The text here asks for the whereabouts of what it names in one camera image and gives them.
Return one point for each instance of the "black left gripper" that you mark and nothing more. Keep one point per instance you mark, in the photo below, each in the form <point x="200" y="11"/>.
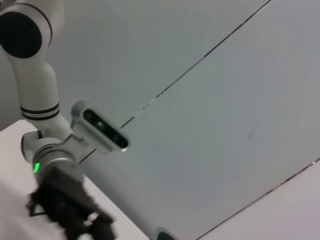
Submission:
<point x="62" y="197"/>

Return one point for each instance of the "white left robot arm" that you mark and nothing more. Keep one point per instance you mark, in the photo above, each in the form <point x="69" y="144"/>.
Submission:
<point x="37" y="82"/>

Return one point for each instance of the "dark round white-rimmed object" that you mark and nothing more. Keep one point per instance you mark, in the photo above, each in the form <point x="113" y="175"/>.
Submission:
<point x="165" y="235"/>

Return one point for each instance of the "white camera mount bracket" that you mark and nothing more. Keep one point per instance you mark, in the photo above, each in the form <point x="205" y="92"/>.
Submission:
<point x="75" y="145"/>

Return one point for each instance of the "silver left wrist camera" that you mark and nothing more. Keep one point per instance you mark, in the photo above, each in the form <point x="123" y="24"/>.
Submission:
<point x="100" y="125"/>

